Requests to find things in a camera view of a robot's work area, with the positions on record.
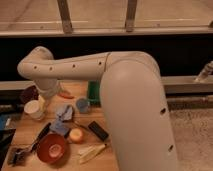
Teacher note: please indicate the yellow corn cob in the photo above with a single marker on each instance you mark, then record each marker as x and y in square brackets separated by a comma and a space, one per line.
[90, 152]

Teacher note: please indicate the black handled brush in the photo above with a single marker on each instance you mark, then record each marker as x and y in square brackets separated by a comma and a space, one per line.
[18, 155]

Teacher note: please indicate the grey blue crumpled cloth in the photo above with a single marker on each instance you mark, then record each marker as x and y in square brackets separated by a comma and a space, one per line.
[64, 112]

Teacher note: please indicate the red bowl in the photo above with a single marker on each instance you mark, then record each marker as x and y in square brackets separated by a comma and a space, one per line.
[51, 148]

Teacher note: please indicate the red yellow apple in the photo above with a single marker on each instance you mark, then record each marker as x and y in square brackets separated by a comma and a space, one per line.
[76, 135]

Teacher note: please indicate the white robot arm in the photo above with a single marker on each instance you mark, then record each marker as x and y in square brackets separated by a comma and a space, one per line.
[132, 98]

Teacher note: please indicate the orange carrot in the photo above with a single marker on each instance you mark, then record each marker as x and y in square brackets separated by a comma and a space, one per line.
[65, 94]

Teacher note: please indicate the small blue cup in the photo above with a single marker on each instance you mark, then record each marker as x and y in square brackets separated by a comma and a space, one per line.
[82, 105]

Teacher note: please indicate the green plastic tray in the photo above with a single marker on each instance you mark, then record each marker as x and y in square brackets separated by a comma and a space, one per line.
[93, 93]

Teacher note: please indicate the dark maroon bowl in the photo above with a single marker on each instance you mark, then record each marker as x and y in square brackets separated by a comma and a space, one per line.
[28, 94]

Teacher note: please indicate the white paper cup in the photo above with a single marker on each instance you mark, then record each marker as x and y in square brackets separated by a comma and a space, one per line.
[34, 109]

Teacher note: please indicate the black rectangular block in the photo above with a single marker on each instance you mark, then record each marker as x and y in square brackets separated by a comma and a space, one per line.
[98, 130]

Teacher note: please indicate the dark box at left edge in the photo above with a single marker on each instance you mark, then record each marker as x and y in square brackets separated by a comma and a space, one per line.
[7, 131]

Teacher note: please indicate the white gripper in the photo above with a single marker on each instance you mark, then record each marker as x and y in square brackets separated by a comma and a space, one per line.
[47, 88]

